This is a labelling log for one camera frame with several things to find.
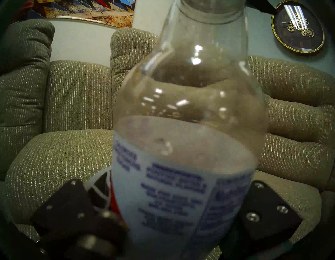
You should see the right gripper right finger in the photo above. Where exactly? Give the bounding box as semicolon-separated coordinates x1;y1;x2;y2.
238;180;303;241

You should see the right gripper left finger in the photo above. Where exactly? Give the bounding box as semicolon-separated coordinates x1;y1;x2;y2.
30;170;124;234

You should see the clear bottle white text label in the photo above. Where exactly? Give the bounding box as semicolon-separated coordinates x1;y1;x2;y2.
110;0;270;260

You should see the olive green fabric sofa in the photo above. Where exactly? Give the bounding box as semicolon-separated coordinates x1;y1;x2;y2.
0;18;335;260

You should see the black gold-rimmed wall clock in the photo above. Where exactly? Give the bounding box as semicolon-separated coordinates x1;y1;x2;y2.
271;0;325;54

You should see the colourful boats wall picture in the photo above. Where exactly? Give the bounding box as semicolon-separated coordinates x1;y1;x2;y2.
10;0;136;29

